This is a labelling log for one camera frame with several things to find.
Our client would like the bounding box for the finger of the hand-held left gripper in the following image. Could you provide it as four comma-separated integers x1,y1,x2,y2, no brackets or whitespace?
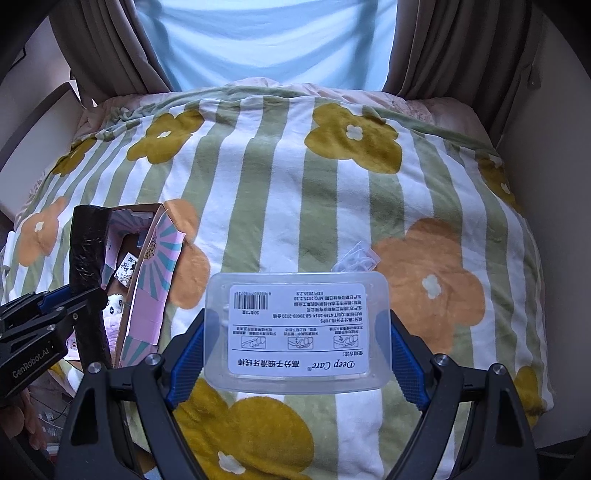
0,285,78,324
0,287,108,344

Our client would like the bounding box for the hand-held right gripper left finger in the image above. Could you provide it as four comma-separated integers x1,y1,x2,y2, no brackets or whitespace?
55,311,206,480

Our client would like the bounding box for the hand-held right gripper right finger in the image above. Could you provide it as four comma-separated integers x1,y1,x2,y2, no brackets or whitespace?
390,309,540,480

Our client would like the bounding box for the white printed tissue packet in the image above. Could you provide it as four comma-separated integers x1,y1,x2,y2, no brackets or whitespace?
115,257,139,283

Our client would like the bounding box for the black trash bag roll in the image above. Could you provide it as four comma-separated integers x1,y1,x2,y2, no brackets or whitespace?
69,204,113,370

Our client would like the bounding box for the pink printed cardboard box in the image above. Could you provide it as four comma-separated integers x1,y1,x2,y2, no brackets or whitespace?
60,203,186,370

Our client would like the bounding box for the clear labelled plastic box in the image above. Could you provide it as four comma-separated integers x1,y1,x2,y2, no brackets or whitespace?
203,271,392,395

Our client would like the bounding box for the person's left hand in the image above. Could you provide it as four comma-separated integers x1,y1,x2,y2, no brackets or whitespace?
0,394,40,446

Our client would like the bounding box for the small clear plastic case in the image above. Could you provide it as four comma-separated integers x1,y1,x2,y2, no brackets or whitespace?
336,244,379,274

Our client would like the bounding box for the brown and white headboard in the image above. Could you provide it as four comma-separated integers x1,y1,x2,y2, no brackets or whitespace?
0,83,83,219

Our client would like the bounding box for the striped floral blanket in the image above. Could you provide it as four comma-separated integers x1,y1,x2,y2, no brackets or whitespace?
9,85,555,480

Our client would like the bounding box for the pink quilt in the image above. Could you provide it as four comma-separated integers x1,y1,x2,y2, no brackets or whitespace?
76,76,490,139

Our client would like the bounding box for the light blue window cloth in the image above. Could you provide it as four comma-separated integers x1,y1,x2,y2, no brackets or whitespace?
134,0,398,93

